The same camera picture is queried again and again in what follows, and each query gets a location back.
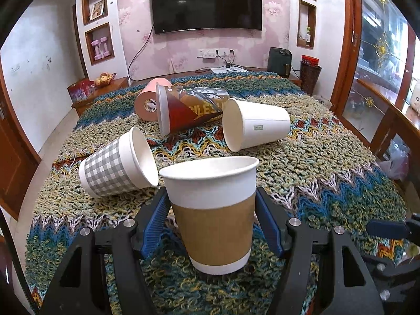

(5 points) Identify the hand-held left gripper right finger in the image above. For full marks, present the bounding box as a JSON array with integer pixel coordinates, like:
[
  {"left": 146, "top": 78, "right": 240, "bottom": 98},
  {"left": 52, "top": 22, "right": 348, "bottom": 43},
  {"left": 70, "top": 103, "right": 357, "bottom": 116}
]
[{"left": 255, "top": 187, "right": 385, "bottom": 315}]

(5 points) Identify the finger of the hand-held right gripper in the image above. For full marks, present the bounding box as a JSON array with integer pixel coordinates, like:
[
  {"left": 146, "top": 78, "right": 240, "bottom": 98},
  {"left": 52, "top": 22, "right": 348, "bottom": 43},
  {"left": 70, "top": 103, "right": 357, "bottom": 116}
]
[
  {"left": 360, "top": 253, "right": 420, "bottom": 309},
  {"left": 366, "top": 213, "right": 420, "bottom": 246}
]

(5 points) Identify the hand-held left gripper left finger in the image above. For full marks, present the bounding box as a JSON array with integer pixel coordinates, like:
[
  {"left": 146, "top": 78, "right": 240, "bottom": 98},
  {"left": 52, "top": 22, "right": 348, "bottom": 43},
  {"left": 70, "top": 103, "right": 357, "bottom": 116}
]
[{"left": 39, "top": 187, "right": 171, "bottom": 315}]

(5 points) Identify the white cup with brown sleeve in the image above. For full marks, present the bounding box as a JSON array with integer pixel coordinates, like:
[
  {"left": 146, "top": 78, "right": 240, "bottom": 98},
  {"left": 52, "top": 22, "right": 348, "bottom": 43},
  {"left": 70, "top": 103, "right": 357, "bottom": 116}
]
[{"left": 159, "top": 156, "right": 260, "bottom": 275}]

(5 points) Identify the grey checked paper cup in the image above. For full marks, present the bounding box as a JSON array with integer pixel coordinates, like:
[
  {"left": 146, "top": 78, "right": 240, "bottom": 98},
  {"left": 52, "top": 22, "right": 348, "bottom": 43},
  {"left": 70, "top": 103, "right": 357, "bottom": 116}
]
[{"left": 79, "top": 126, "right": 160, "bottom": 199}]

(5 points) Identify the plain white paper cup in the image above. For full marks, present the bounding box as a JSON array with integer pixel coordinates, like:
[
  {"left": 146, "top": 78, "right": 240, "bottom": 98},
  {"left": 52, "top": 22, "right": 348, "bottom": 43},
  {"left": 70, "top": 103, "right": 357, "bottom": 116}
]
[{"left": 222, "top": 98, "right": 291, "bottom": 153}]

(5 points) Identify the dark printed paper cup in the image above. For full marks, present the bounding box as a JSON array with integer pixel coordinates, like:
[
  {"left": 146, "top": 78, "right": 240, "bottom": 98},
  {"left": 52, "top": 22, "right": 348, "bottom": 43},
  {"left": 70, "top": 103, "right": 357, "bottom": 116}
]
[{"left": 155, "top": 83, "right": 230, "bottom": 138}]

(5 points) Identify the pink paper cup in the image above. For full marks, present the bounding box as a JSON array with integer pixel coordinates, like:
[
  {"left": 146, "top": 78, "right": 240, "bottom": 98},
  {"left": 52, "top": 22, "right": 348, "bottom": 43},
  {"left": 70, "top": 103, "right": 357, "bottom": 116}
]
[{"left": 134, "top": 78, "right": 172, "bottom": 122}]

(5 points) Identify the clear plastic bag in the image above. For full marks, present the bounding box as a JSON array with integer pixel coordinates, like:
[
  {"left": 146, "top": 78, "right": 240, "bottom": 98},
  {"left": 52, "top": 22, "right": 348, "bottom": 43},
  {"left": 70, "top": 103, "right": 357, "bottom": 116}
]
[{"left": 380, "top": 139, "right": 411, "bottom": 182}]

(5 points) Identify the colourful knitted blanket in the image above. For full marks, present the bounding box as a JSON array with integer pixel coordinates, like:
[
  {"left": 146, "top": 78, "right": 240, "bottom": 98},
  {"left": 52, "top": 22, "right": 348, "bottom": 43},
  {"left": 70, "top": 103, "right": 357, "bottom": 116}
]
[{"left": 24, "top": 70, "right": 411, "bottom": 315}]

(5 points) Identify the wooden chair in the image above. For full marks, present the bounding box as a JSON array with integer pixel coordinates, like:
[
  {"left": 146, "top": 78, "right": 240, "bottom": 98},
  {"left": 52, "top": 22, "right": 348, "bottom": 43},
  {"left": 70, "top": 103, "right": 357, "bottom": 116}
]
[{"left": 357, "top": 79, "right": 420, "bottom": 187}]

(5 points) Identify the white kettle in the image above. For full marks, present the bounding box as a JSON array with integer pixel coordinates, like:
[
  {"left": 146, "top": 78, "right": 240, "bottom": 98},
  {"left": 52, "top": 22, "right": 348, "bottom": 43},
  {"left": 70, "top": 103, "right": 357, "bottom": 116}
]
[{"left": 410, "top": 78, "right": 420, "bottom": 112}]

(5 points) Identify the low wooden cabinet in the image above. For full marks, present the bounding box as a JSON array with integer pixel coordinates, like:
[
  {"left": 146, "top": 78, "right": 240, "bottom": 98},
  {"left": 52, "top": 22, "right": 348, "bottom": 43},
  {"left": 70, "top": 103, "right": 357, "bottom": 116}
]
[{"left": 70, "top": 76, "right": 130, "bottom": 117}]

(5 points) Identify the dark wicker bin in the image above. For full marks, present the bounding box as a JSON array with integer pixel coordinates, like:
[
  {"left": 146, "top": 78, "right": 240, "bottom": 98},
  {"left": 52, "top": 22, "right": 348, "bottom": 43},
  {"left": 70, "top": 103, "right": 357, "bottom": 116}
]
[{"left": 300, "top": 61, "right": 323, "bottom": 96}]

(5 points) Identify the red gift box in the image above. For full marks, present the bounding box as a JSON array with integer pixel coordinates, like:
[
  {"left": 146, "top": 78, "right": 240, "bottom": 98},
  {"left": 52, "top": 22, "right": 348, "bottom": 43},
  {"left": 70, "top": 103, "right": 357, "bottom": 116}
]
[{"left": 67, "top": 79, "right": 96, "bottom": 104}]

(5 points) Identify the bowl of fruit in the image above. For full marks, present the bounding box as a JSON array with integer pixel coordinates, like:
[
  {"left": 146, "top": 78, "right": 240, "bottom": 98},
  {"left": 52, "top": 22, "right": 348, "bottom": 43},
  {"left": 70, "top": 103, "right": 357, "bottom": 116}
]
[{"left": 93, "top": 72, "right": 117, "bottom": 88}]

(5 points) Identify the brown wooden door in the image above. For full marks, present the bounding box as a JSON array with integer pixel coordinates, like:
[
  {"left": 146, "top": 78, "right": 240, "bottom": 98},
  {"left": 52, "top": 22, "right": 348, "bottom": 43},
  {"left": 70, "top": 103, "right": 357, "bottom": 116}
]
[{"left": 0, "top": 72, "right": 42, "bottom": 221}]

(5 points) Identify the flat white box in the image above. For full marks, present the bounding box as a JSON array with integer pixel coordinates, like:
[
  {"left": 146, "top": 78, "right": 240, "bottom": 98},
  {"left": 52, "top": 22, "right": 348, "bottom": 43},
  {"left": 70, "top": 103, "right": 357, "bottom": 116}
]
[{"left": 210, "top": 66, "right": 250, "bottom": 75}]

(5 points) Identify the black air fryer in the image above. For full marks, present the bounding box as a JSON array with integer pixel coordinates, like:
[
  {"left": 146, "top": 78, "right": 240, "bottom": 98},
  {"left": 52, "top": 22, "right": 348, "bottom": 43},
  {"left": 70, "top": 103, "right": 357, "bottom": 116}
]
[{"left": 268, "top": 47, "right": 292, "bottom": 79}]

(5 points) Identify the framed picture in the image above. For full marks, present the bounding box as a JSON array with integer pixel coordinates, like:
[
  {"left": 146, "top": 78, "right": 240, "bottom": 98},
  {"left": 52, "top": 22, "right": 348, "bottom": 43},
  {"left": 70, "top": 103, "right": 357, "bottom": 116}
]
[{"left": 89, "top": 0, "right": 106, "bottom": 20}]

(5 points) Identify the white wall socket strip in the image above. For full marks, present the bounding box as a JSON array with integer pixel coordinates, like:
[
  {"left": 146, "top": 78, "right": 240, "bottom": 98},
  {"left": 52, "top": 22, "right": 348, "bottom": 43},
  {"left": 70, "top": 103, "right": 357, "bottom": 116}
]
[{"left": 197, "top": 48, "right": 229, "bottom": 59}]

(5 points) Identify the black television cable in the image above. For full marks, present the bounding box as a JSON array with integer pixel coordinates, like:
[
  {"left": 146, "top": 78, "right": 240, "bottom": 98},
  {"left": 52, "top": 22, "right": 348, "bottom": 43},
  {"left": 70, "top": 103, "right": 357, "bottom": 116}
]
[{"left": 128, "top": 23, "right": 155, "bottom": 81}]

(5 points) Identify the black wall television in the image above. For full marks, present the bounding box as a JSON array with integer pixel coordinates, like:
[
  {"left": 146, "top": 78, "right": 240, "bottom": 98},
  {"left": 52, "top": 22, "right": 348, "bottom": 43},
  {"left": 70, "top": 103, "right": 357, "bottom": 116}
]
[{"left": 150, "top": 0, "right": 264, "bottom": 35}]

